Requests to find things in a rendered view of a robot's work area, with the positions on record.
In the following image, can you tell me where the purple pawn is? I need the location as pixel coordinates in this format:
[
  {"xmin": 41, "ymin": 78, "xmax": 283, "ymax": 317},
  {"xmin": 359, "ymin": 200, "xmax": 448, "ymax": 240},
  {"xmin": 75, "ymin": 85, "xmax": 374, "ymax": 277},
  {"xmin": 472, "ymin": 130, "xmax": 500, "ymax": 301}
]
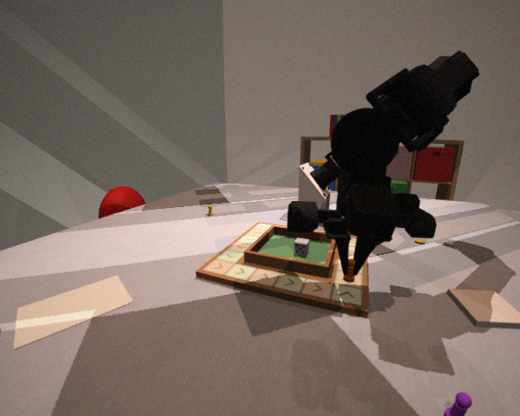
[{"xmin": 444, "ymin": 392, "xmax": 472, "ymax": 416}]

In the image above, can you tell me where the brown game pawn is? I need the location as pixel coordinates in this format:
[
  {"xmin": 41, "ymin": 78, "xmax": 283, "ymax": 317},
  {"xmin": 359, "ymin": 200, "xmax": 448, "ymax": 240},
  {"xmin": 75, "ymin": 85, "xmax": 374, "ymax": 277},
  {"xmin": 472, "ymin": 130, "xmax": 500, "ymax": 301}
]
[{"xmin": 343, "ymin": 259, "xmax": 355, "ymax": 283}]

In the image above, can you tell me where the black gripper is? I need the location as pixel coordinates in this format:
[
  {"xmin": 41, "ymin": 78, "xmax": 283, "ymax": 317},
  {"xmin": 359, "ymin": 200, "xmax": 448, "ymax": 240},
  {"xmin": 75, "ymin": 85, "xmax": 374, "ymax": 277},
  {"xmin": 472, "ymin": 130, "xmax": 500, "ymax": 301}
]
[{"xmin": 287, "ymin": 167, "xmax": 437, "ymax": 276}]

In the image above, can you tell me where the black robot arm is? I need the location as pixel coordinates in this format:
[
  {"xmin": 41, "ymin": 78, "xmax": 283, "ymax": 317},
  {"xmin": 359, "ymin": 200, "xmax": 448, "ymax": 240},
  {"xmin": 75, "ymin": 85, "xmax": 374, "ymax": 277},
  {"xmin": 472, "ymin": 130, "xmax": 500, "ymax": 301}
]
[{"xmin": 310, "ymin": 51, "xmax": 480, "ymax": 239}]

